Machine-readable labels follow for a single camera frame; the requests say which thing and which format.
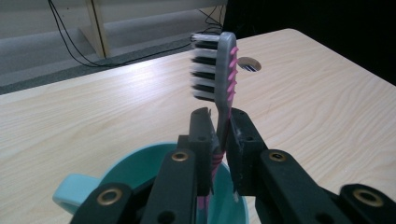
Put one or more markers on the teal plastic cup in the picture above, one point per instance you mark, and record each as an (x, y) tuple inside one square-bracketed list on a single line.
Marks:
[(137, 168)]

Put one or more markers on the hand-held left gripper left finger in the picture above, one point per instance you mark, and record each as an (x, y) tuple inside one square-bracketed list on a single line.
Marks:
[(202, 140)]

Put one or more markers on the light wooden post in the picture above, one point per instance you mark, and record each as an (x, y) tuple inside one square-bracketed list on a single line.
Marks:
[(98, 28)]

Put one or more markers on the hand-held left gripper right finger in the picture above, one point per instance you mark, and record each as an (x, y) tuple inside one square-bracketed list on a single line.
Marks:
[(246, 149)]

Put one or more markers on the pink and grey toothbrush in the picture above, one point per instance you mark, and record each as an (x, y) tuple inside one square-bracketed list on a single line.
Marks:
[(222, 68)]

